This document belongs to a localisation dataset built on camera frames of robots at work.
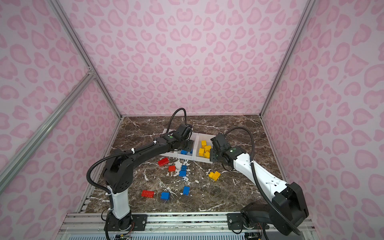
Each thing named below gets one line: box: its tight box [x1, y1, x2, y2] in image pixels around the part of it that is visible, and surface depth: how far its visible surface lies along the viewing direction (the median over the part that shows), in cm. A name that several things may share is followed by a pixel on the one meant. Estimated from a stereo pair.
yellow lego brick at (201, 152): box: [198, 148, 205, 157], surface depth 97 cm
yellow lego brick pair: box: [209, 171, 221, 181], surface depth 90 cm
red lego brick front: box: [141, 190, 155, 198], surface depth 83 cm
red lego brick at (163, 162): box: [158, 157, 170, 167], surface depth 95 cm
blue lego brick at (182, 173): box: [179, 170, 187, 177], surface depth 92 cm
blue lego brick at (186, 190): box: [183, 186, 191, 196], surface depth 86 cm
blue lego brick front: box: [160, 192, 171, 201], surface depth 81 cm
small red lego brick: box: [168, 165, 176, 172], surface depth 94 cm
